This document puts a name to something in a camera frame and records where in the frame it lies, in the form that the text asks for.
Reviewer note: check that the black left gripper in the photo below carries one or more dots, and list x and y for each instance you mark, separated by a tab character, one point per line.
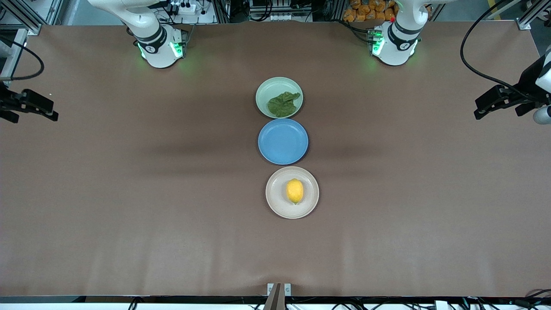
527	82

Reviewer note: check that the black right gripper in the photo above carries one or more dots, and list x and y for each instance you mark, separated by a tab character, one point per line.
5	101

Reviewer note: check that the green lettuce leaf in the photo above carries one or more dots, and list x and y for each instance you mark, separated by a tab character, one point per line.
283	105

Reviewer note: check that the yellow lemon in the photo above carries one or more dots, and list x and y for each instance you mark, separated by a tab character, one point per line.
295	191

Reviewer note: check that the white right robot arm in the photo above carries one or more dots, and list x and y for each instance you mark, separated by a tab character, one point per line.
157	47

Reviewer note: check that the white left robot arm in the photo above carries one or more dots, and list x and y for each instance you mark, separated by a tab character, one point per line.
398	43

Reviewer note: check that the bag of orange fruit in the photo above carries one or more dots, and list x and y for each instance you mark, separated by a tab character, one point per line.
366	10

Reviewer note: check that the white power strip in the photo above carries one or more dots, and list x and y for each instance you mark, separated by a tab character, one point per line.
185	8

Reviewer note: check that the brown table cover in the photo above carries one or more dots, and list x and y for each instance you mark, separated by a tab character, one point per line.
172	249

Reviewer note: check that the small white box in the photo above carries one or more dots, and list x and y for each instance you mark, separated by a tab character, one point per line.
441	305

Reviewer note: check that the blue plate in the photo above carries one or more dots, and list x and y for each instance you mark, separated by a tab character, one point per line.
283	141

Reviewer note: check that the light green plate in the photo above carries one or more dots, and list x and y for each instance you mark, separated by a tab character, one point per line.
269	88

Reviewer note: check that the white equipment box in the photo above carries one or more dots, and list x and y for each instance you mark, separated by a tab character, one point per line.
275	16

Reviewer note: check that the beige plate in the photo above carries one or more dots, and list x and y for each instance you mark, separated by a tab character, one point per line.
275	202

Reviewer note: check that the aluminium frame profile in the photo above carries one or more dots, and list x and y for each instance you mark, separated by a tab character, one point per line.
531	15
26	17
15	47

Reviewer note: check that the silver metal mounting bracket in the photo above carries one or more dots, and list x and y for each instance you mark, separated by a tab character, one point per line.
287	289

